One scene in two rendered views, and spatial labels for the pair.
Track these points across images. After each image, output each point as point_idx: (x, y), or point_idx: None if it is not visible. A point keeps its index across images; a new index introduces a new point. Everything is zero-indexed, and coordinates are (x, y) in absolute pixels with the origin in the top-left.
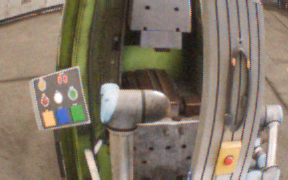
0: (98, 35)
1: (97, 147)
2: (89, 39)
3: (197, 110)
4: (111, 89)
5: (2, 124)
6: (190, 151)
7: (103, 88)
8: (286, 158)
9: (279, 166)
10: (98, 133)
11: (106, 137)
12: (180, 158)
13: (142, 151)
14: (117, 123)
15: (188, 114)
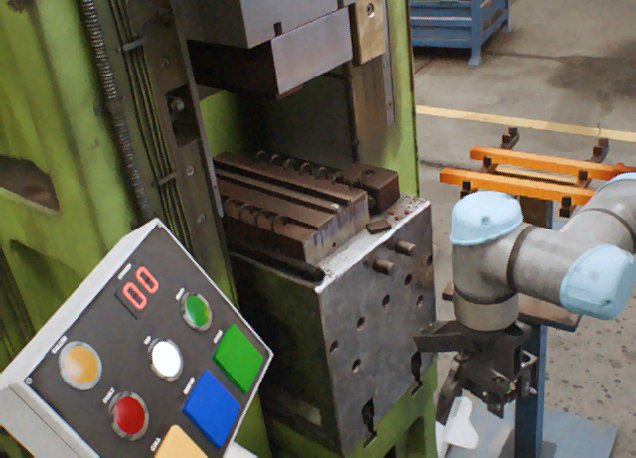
0: (130, 107)
1: (460, 431)
2: (108, 129)
3: (397, 189)
4: (514, 210)
5: None
6: (420, 284)
7: (483, 222)
8: (432, 217)
9: (440, 237)
10: None
11: (513, 378)
12: (408, 311)
13: (348, 340)
14: None
15: (384, 207)
